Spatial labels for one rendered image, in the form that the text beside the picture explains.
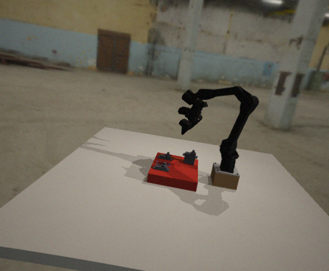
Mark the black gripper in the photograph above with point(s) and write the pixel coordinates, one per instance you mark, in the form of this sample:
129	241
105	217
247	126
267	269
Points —
193	119

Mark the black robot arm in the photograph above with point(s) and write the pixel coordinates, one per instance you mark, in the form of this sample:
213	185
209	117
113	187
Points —
248	105

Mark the grey micro servo with orange cable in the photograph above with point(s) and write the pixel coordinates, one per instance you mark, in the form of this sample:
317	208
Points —
189	157

